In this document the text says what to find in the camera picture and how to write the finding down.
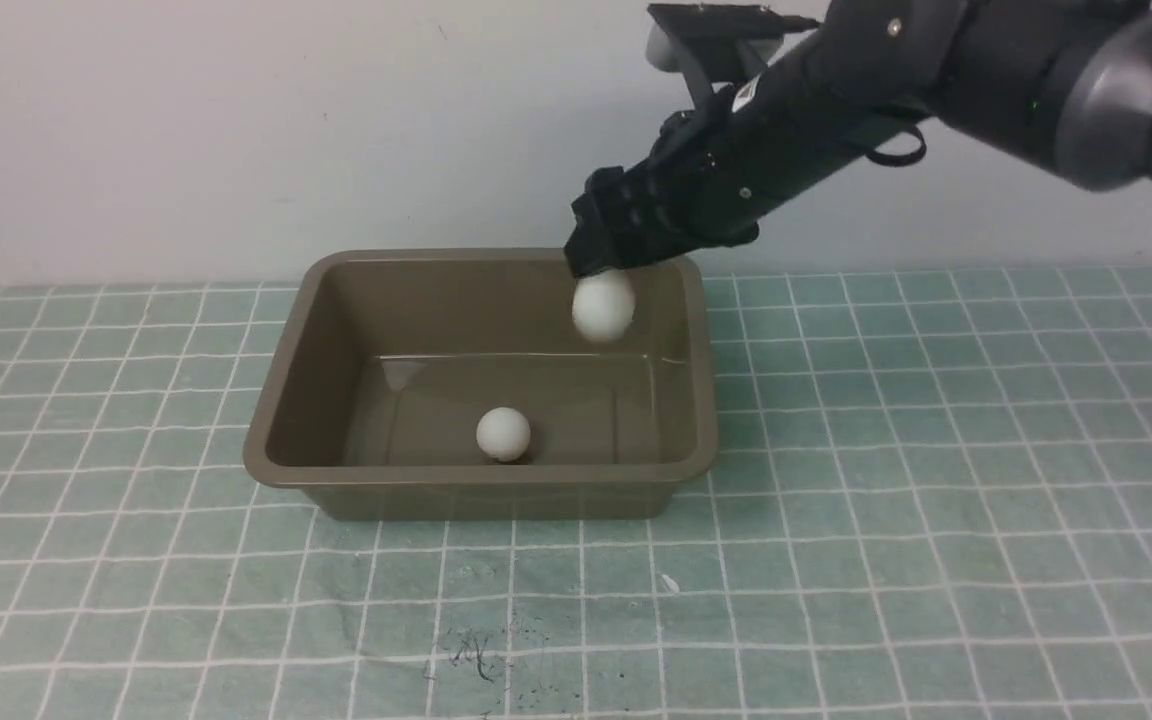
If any white ping-pong ball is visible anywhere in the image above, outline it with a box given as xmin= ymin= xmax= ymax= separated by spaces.
xmin=571 ymin=270 xmax=636 ymax=343
xmin=475 ymin=406 xmax=531 ymax=462

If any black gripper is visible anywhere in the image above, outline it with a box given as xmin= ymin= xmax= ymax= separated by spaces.
xmin=563 ymin=1 xmax=967 ymax=279

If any olive plastic storage bin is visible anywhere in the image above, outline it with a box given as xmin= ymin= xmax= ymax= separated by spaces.
xmin=242 ymin=249 xmax=721 ymax=521

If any teal grid tablecloth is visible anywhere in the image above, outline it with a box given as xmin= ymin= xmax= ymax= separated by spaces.
xmin=0 ymin=266 xmax=1152 ymax=719

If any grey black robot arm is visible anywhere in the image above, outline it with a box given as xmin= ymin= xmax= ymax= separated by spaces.
xmin=563 ymin=1 xmax=1152 ymax=279

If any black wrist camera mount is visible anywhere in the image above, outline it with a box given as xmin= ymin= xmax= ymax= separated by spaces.
xmin=645 ymin=3 xmax=820 ymax=108

